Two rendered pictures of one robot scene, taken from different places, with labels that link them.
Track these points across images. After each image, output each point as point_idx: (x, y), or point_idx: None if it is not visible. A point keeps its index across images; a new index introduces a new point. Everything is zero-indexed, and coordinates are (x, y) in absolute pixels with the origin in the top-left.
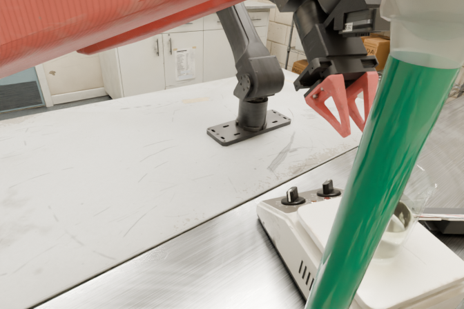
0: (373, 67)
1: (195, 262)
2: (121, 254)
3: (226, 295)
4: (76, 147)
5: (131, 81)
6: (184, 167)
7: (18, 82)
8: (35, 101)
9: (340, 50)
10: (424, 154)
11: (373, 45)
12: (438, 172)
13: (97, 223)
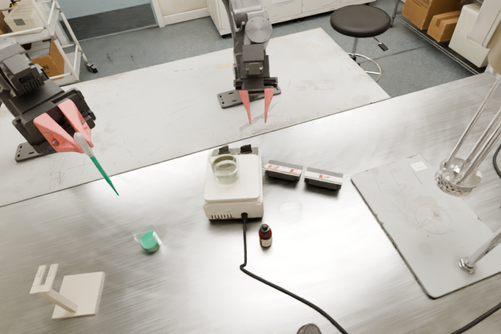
0: (271, 86)
1: (174, 172)
2: (146, 162)
3: (180, 188)
4: (142, 100)
5: None
6: (192, 121)
7: (137, 4)
8: (150, 22)
9: (250, 74)
10: (361, 132)
11: None
12: (355, 147)
13: (140, 147)
